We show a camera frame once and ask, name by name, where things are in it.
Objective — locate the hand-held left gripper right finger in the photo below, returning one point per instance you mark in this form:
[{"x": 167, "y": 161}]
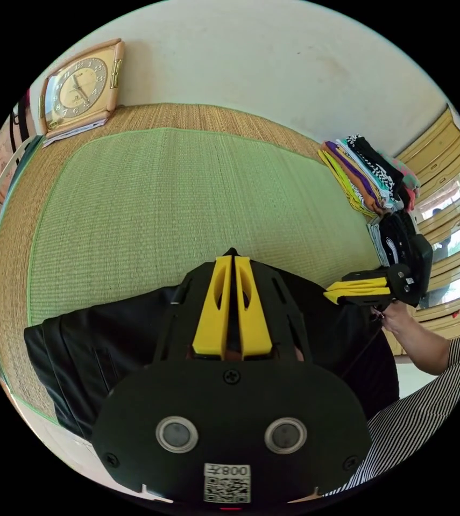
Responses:
[{"x": 254, "y": 322}]

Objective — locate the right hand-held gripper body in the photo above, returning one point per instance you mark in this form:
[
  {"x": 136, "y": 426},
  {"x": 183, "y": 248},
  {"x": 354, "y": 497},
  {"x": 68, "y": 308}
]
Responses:
[{"x": 405, "y": 282}]

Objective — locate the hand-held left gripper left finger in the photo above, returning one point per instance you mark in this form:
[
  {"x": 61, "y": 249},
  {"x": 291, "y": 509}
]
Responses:
[{"x": 209, "y": 322}]

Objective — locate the black pants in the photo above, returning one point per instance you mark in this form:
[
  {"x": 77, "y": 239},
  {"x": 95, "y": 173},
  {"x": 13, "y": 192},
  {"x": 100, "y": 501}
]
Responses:
[{"x": 92, "y": 354}]

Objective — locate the person's right forearm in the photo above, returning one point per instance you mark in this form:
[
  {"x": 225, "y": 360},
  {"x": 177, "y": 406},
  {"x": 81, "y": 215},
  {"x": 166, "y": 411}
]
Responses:
[{"x": 423, "y": 346}]

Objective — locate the person's right hand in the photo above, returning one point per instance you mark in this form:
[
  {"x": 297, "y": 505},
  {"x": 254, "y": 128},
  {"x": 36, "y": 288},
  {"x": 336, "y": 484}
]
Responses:
[{"x": 394, "y": 318}]

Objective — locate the pile of clothes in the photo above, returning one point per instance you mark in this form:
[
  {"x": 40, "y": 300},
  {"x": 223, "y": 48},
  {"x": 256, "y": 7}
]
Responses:
[{"x": 369, "y": 177}]

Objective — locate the yellow-framed window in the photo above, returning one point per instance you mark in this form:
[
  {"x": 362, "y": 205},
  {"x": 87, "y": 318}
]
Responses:
[{"x": 451, "y": 169}]

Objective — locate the bed with woven mat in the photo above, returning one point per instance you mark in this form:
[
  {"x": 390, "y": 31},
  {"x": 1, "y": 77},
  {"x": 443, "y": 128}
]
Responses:
[{"x": 165, "y": 193}]

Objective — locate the person's body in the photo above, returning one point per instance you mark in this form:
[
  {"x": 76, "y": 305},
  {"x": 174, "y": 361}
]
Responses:
[{"x": 427, "y": 419}]

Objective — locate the white papers stack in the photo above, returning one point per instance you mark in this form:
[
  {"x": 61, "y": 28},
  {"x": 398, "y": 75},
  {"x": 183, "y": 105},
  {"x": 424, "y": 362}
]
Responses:
[{"x": 72, "y": 132}]

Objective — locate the beige square wall clock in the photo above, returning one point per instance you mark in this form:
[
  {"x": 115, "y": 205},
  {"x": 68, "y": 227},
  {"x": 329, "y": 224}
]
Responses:
[{"x": 78, "y": 86}]

